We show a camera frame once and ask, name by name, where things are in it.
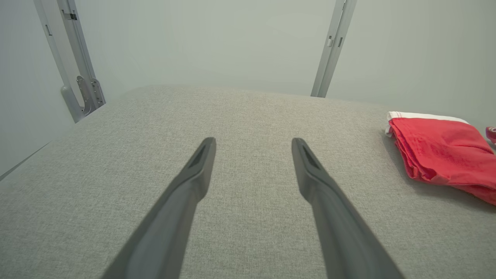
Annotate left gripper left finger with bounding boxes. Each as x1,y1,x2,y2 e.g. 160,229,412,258
102,137,217,279

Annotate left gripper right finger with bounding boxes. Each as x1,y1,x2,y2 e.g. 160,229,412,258
291,138,405,279

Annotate red Bulls jersey white sleeves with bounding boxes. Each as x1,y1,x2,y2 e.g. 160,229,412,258
385,111,496,206

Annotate grey fabric sofa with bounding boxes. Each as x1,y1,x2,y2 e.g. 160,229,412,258
0,84,496,279

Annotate dark metal post bracket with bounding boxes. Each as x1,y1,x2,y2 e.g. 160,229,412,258
76,76,106,117

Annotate plain grey metal post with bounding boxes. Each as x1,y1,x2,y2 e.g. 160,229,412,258
311,0,358,98

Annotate grey post with bracket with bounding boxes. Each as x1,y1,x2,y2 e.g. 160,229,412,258
33,0,97,117

